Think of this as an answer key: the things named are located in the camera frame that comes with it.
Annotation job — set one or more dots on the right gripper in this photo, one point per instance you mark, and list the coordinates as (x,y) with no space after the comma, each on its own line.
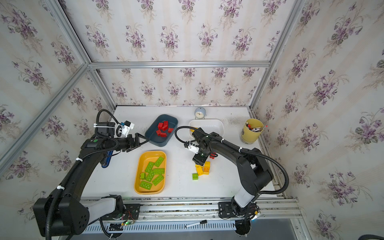
(200,158)

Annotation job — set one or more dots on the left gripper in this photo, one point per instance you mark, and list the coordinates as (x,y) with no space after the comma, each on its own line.
(133,142)

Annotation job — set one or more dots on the yellow lego brick pile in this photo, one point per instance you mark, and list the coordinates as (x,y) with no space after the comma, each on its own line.
(199,170)

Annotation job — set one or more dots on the small green lego brick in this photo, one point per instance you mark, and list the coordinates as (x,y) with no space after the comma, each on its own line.
(195,176)

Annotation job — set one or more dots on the green lego brick top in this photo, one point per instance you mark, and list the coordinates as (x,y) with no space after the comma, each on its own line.
(159,171)

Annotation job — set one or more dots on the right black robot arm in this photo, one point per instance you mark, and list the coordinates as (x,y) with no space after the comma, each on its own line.
(252,166)

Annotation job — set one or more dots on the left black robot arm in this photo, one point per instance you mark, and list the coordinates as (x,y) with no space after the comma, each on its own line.
(62,213)

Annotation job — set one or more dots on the dark teal plastic bin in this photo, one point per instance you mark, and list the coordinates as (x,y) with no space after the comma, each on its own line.
(161,130)

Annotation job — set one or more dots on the white plastic bin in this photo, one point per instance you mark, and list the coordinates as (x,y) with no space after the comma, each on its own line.
(209,125)

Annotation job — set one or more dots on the light blue desk clock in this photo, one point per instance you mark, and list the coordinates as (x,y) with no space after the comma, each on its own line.
(200,113)

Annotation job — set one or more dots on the blue stapler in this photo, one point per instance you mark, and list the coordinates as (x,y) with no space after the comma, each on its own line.
(106,160)

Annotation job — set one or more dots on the yellow plastic tray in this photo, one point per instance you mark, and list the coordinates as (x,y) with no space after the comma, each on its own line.
(145,158)

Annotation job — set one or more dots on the yellow pen cup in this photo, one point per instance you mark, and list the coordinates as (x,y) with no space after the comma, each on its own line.
(251,131)

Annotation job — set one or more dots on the black marker pen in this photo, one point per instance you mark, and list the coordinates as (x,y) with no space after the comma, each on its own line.
(196,224)

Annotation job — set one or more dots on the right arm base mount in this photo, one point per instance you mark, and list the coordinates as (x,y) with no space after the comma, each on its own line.
(226,210)

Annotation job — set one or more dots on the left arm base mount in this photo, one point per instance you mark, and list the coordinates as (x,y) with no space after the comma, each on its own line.
(130,212)

